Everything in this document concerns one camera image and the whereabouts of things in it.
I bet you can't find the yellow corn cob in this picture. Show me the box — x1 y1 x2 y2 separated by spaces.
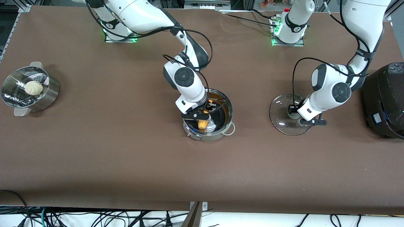
198 108 209 131

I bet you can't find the round glass pot lid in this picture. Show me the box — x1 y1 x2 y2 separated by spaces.
269 94 313 136

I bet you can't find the stainless steel steamer pot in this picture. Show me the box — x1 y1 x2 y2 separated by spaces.
1 61 60 116

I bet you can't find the black rice cooker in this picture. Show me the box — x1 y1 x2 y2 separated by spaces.
361 62 404 140

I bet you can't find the silver connector box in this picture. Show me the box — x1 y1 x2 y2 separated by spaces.
269 14 283 34

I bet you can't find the white steamed bun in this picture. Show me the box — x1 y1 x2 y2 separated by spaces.
25 81 43 96

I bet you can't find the perforated steel steamer insert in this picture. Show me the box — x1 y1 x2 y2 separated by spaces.
3 67 49 106

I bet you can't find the steel cooking pot with handles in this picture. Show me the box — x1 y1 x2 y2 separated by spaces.
182 88 236 141

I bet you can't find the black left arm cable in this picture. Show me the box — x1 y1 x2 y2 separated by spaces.
292 0 384 109

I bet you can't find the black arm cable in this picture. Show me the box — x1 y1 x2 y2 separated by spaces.
85 0 214 95
292 0 384 109

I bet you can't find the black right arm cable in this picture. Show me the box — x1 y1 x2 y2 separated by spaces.
85 0 214 95

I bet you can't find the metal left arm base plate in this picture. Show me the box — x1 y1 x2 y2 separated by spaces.
271 35 305 47

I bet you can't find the metal table edge bracket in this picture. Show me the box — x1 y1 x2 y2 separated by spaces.
189 201 208 211

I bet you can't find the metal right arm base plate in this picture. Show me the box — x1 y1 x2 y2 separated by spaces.
105 32 138 43

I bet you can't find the black cable on table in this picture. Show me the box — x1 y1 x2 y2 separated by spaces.
218 9 278 27

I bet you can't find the brown wedge post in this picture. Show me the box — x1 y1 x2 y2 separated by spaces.
181 202 202 227

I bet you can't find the aluminium frame rail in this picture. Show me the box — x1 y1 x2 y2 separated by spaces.
0 0 33 60
383 3 404 21

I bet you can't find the black floor cable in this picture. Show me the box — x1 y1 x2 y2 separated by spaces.
0 189 32 227

